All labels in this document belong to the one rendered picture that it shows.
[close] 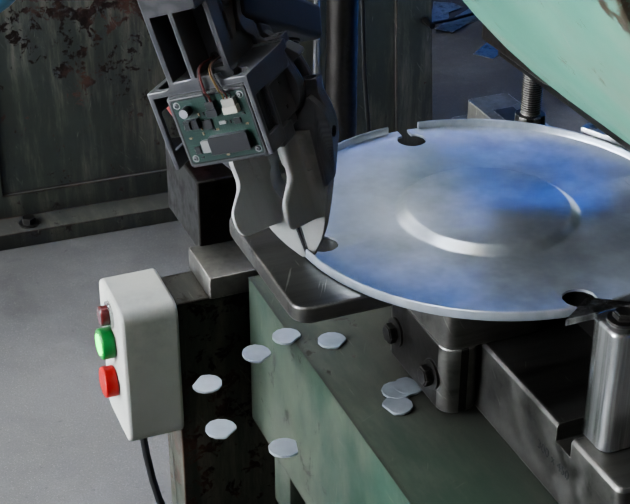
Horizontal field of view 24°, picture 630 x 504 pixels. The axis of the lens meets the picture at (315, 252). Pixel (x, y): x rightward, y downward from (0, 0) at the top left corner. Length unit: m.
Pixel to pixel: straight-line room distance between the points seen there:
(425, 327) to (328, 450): 0.14
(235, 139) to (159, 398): 0.43
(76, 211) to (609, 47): 2.24
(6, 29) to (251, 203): 1.60
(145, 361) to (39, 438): 0.91
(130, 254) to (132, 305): 1.34
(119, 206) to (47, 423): 0.62
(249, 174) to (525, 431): 0.26
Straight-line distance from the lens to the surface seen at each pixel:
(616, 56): 0.46
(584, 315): 0.92
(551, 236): 1.01
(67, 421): 2.17
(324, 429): 1.12
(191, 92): 0.89
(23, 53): 2.54
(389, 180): 1.08
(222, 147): 0.89
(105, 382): 1.28
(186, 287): 1.26
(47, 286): 2.50
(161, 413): 1.28
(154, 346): 1.24
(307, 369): 1.13
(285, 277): 0.96
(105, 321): 1.25
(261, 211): 0.96
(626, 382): 0.92
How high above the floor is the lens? 1.27
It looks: 30 degrees down
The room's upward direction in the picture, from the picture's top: straight up
